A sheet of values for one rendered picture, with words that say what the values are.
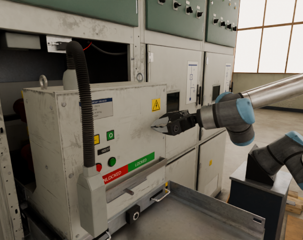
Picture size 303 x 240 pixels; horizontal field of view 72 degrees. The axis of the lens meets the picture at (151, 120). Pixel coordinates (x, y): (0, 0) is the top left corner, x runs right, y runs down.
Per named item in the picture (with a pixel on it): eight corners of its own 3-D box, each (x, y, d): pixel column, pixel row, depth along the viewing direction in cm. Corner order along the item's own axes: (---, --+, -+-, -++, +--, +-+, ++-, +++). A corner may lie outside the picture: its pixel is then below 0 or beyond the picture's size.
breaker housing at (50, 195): (165, 183, 101) (167, 82, 90) (71, 248, 64) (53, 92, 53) (101, 155, 133) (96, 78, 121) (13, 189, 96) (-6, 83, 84)
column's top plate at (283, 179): (244, 163, 163) (244, 160, 163) (292, 176, 143) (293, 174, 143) (229, 179, 140) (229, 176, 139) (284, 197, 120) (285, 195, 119)
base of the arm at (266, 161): (259, 148, 149) (271, 140, 143) (278, 172, 140) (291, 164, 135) (249, 151, 135) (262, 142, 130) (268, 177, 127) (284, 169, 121)
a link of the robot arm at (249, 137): (247, 121, 88) (242, 103, 79) (260, 144, 80) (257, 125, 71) (225, 130, 90) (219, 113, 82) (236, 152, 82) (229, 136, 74)
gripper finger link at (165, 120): (155, 124, 90) (175, 120, 86) (149, 127, 85) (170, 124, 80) (153, 117, 89) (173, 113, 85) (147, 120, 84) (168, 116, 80)
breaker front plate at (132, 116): (166, 184, 100) (168, 84, 89) (74, 249, 64) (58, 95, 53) (164, 183, 101) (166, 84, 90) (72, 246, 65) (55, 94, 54)
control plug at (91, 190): (108, 229, 60) (105, 174, 56) (94, 239, 56) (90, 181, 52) (92, 216, 65) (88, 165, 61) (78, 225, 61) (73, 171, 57)
